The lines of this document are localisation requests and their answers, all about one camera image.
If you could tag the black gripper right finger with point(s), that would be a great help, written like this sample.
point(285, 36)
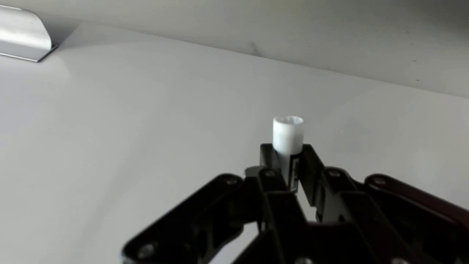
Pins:
point(390, 209)

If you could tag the white board eraser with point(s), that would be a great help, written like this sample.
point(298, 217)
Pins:
point(23, 33)

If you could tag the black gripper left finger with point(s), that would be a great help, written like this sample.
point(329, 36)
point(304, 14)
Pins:
point(220, 209)

